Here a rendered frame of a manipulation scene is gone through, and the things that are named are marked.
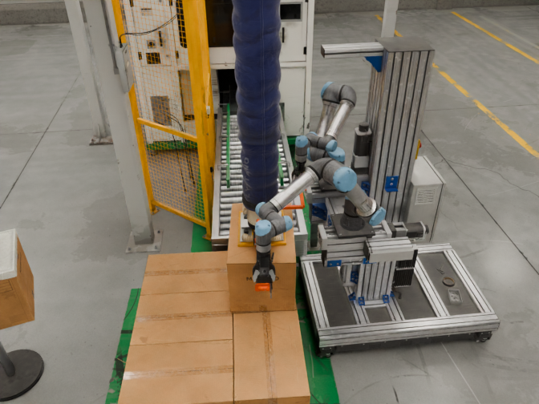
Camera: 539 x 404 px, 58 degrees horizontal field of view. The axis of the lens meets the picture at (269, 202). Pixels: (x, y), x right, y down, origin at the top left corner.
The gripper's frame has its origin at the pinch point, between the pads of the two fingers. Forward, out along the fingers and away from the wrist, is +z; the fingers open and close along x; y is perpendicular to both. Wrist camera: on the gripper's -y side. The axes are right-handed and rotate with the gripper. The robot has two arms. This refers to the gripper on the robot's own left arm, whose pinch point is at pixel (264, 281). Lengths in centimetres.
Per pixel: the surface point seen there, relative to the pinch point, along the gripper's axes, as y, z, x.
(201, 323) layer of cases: 21, 53, 38
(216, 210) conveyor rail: 130, 48, 36
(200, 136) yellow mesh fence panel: 168, 3, 47
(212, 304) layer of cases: 36, 53, 33
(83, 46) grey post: 369, -10, 194
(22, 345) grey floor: 54, 107, 174
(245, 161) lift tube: 53, -40, 8
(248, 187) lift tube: 53, -22, 8
